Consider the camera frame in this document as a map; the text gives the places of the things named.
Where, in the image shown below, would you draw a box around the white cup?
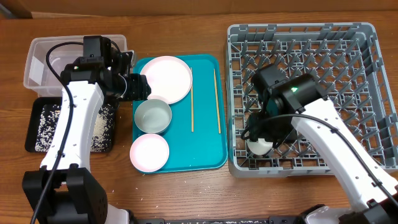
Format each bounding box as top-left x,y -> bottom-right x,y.
246,138 -> 273,156

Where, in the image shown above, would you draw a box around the black rectangular tray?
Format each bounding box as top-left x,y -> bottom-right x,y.
25,97 -> 116,152

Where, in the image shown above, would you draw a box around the teal serving tray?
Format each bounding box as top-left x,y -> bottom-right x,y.
132,54 -> 228,173

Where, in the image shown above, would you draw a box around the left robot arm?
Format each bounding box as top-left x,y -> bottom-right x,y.
22,62 -> 150,223

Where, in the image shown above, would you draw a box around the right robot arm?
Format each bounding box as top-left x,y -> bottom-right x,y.
241,73 -> 397,223

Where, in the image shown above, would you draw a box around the right wooden chopstick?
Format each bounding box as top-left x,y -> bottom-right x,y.
213,69 -> 221,134

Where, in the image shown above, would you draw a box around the small pink plate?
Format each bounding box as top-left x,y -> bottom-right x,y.
130,134 -> 170,173

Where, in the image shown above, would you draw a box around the grey dishwasher rack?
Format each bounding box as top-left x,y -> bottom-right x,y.
226,22 -> 397,177

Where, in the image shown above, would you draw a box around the large white plate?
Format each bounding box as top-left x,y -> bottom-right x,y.
139,56 -> 193,105

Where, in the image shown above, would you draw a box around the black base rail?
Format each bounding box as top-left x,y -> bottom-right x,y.
130,216 -> 305,224

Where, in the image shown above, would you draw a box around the grey bowl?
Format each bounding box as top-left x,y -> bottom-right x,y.
134,99 -> 172,134

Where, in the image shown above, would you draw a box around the white rice grains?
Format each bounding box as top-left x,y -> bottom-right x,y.
33,105 -> 116,152

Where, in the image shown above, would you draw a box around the clear plastic waste bin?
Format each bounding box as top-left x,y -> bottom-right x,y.
24,35 -> 130,100

